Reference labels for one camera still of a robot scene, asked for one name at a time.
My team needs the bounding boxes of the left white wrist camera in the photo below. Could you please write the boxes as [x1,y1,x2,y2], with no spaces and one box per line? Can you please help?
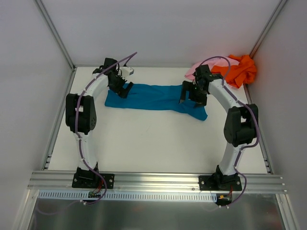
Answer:
[119,66,134,78]

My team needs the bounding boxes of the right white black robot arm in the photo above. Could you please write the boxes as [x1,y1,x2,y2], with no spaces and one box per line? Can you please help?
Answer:
[179,65,259,191]

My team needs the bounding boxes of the orange t shirt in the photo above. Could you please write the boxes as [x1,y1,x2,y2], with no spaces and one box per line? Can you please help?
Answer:
[211,55,257,89]

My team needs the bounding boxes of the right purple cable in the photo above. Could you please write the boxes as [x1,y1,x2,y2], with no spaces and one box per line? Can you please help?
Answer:
[198,56,261,209]

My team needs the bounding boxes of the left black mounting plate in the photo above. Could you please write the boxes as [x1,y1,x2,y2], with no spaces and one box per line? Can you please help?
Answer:
[71,173,115,189]

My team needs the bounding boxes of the black mounting plate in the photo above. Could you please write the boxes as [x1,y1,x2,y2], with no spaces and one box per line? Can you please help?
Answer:
[71,173,115,189]
[199,174,242,191]

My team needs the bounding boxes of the teal blue t shirt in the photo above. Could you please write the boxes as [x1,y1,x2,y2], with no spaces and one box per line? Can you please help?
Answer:
[105,84,208,121]

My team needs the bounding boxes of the white slotted cable duct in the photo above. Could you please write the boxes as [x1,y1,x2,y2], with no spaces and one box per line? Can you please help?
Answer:
[38,190,217,203]

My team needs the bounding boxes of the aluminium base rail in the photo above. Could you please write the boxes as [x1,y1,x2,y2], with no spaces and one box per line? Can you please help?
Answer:
[27,171,288,194]

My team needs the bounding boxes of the left aluminium corner post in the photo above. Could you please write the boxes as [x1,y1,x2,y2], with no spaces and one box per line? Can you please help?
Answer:
[33,0,76,70]

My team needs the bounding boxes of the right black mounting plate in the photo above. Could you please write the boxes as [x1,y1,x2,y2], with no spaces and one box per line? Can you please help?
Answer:
[199,174,242,191]

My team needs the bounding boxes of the pink t shirt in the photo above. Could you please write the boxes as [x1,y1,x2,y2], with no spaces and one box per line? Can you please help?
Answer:
[185,57,239,80]

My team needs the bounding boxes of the right aluminium corner post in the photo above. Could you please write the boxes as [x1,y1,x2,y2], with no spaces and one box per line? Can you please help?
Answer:
[249,0,289,59]

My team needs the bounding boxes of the aluminium corner post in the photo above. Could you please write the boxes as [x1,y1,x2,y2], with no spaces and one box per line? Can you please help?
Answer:
[249,0,289,59]
[33,0,76,70]

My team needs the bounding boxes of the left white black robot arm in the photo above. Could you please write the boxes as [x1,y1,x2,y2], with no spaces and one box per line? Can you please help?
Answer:
[65,58,134,190]

